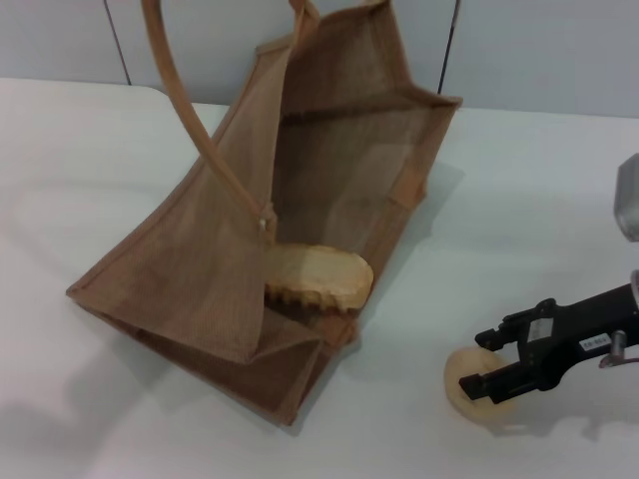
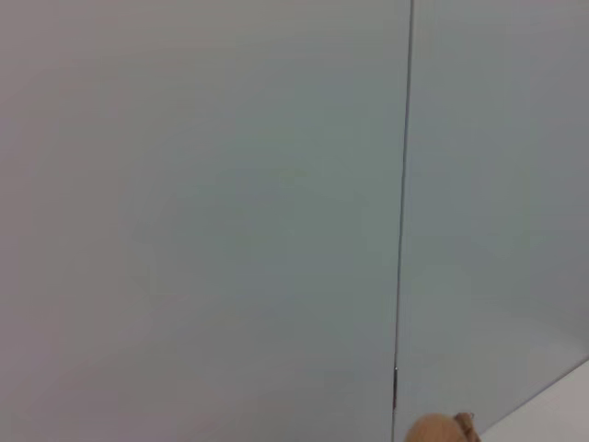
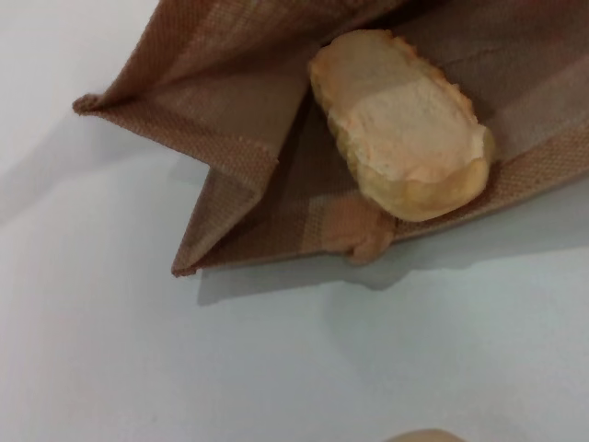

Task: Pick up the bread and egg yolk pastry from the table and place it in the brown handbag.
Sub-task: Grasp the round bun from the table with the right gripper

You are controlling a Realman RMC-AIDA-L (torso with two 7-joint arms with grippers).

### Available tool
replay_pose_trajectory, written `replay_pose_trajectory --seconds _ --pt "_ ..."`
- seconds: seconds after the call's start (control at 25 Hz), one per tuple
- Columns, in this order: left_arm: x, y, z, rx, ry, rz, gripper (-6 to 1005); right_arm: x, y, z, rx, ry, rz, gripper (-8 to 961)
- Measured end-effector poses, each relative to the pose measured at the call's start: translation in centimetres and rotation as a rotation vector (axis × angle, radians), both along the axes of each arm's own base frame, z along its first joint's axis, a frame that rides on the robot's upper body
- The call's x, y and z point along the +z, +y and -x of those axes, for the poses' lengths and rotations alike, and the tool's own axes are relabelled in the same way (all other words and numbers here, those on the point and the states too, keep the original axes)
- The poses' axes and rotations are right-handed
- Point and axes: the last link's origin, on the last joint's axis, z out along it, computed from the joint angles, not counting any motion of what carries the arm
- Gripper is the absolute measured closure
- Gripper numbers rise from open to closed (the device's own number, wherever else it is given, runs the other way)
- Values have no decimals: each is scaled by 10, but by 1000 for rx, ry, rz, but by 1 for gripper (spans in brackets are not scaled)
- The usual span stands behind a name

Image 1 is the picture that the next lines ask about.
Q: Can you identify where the round beige egg yolk pastry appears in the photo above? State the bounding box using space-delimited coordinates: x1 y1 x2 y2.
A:
443 345 521 420

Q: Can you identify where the right arm cable with plug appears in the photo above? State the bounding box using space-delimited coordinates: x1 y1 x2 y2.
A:
598 329 639 370

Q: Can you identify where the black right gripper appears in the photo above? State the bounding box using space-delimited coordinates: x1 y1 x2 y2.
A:
458 282 639 406

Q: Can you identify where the orange striped bread loaf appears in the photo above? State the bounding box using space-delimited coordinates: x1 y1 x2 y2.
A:
263 242 375 319

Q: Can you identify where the brown woven handbag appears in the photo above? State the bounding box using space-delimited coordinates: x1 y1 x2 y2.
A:
66 0 464 429

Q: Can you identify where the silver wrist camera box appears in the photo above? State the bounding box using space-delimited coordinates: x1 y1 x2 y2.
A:
613 153 639 244

